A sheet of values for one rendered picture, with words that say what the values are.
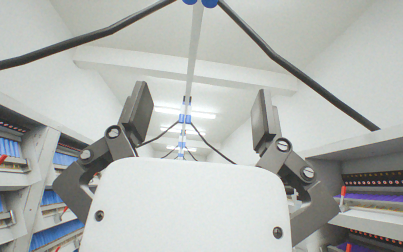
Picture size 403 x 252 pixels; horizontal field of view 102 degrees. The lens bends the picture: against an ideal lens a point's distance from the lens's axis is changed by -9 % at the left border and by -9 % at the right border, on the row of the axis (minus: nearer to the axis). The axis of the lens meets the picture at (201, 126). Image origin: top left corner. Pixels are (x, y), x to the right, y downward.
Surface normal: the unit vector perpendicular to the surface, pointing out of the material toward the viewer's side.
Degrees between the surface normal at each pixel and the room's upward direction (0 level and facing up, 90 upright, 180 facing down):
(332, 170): 90
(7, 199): 90
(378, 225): 108
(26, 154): 90
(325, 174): 90
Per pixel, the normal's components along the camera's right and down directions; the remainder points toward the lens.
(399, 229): -0.97, 0.18
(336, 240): 0.13, -0.29
